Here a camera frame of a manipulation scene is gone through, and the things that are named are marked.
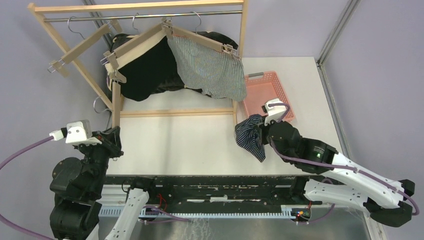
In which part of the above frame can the wooden clothes rack frame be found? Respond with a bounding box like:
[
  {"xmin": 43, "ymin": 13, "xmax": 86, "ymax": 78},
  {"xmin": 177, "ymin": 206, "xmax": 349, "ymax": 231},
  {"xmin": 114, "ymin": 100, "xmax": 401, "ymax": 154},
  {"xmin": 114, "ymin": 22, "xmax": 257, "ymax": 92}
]
[{"xmin": 28, "ymin": 0, "xmax": 247, "ymax": 126}]

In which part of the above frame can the grey striped underwear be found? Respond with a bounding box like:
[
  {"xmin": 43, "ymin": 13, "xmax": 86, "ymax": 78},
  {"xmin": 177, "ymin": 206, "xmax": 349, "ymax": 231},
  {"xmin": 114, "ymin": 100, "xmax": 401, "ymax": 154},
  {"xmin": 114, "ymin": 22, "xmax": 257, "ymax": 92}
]
[{"xmin": 167, "ymin": 35, "xmax": 247, "ymax": 102}]

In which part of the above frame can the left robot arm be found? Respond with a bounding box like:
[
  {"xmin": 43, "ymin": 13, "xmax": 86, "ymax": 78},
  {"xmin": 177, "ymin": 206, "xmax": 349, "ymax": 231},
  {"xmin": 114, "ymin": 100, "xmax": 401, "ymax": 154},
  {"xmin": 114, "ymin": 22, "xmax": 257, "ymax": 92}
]
[{"xmin": 49, "ymin": 126, "xmax": 124, "ymax": 240}]

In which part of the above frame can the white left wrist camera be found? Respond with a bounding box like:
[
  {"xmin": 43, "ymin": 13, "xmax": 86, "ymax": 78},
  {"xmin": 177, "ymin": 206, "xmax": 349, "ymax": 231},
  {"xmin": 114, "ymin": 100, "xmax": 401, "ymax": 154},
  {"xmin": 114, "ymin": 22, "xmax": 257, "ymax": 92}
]
[{"xmin": 49, "ymin": 119, "xmax": 102, "ymax": 146}]

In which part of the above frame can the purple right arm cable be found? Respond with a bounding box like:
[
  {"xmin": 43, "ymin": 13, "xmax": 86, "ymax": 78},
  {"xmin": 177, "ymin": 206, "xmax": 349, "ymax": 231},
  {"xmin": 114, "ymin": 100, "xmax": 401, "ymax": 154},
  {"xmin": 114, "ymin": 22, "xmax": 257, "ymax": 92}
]
[{"xmin": 268, "ymin": 102, "xmax": 420, "ymax": 217}]

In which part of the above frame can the navy striped underwear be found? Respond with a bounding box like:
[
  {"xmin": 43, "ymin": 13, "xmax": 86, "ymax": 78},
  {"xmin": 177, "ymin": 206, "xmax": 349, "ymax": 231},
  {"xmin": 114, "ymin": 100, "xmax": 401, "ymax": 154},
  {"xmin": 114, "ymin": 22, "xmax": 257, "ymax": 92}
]
[{"xmin": 234, "ymin": 114, "xmax": 266, "ymax": 163}]

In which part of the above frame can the white slotted cable duct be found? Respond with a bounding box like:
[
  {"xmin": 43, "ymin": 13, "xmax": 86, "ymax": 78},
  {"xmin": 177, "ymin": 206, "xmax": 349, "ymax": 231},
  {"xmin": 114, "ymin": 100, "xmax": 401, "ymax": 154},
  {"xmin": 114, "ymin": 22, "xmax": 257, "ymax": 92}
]
[{"xmin": 99, "ymin": 206, "xmax": 304, "ymax": 220}]

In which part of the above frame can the black blanket with cream flowers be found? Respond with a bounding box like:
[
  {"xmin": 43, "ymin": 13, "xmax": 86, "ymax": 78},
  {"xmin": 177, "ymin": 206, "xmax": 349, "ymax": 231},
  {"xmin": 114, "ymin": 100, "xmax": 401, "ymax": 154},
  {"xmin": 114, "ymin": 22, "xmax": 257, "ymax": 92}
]
[{"xmin": 105, "ymin": 30, "xmax": 239, "ymax": 100}]

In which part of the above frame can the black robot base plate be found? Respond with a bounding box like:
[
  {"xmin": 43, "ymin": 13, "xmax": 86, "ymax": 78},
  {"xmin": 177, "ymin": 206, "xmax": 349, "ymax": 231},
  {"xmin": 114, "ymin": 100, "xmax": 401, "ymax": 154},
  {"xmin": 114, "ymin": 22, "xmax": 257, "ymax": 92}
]
[{"xmin": 102, "ymin": 174, "xmax": 323, "ymax": 215}]

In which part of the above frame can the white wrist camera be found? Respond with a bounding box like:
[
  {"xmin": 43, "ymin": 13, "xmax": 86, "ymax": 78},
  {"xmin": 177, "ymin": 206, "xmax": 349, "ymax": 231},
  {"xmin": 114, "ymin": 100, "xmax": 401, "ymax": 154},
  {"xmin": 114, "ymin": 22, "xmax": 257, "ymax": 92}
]
[
  {"xmin": 262, "ymin": 98, "xmax": 291, "ymax": 126},
  {"xmin": 49, "ymin": 119, "xmax": 102, "ymax": 146}
]

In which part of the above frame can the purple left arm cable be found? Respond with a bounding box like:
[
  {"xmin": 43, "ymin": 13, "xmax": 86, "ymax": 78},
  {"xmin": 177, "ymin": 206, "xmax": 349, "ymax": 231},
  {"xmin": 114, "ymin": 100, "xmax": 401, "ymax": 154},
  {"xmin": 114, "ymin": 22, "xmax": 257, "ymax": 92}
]
[{"xmin": 0, "ymin": 135, "xmax": 56, "ymax": 240}]

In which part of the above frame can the pink perforated plastic basket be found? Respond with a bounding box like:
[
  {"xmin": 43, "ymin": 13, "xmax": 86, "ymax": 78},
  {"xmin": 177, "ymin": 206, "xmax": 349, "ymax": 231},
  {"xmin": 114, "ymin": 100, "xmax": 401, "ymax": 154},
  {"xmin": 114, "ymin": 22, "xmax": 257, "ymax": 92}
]
[{"xmin": 242, "ymin": 71, "xmax": 290, "ymax": 117}]

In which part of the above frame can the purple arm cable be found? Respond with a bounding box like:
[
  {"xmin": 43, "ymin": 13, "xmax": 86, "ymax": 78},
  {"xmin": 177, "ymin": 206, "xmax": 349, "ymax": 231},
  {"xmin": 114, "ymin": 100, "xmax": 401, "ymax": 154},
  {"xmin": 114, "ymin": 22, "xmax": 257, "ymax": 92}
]
[
  {"xmin": 268, "ymin": 102, "xmax": 420, "ymax": 217},
  {"xmin": 0, "ymin": 135, "xmax": 56, "ymax": 240}
]

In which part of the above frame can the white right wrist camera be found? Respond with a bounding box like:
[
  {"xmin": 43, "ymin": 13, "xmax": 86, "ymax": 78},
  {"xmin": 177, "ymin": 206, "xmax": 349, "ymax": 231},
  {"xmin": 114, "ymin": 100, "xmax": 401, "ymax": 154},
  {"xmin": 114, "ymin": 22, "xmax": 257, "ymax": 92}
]
[{"xmin": 262, "ymin": 98, "xmax": 291, "ymax": 126}]

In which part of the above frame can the empty wooden clip hanger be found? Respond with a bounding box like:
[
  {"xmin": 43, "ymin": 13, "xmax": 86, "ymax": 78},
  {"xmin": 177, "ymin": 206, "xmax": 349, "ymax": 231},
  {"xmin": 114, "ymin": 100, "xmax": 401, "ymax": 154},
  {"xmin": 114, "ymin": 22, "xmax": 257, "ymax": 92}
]
[{"xmin": 44, "ymin": 20, "xmax": 123, "ymax": 78}]

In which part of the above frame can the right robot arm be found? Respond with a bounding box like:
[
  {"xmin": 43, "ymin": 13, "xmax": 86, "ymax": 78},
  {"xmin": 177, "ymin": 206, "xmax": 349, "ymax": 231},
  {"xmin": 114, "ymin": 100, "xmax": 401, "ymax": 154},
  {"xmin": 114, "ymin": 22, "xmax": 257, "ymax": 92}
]
[{"xmin": 254, "ymin": 121, "xmax": 420, "ymax": 228}]

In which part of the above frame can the grey metal corner rail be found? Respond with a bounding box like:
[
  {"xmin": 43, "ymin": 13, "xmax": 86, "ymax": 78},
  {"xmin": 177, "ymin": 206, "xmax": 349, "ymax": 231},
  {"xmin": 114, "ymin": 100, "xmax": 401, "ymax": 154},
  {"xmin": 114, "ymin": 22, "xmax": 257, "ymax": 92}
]
[{"xmin": 315, "ymin": 0, "xmax": 361, "ymax": 157}]

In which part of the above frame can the metal clothes rail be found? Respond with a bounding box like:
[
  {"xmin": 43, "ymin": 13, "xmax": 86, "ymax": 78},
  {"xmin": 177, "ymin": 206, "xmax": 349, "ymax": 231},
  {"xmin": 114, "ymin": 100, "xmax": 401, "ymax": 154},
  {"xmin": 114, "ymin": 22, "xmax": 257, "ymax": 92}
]
[{"xmin": 43, "ymin": 10, "xmax": 242, "ymax": 23}]

